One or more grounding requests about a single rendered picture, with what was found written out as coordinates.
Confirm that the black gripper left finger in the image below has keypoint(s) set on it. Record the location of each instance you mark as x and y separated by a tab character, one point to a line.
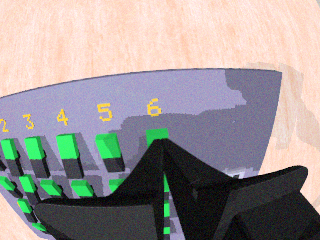
135	211

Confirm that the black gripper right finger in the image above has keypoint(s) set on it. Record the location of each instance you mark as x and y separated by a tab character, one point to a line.
206	200

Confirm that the lavender switch panel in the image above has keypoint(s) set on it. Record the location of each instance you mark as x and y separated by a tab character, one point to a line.
82	138

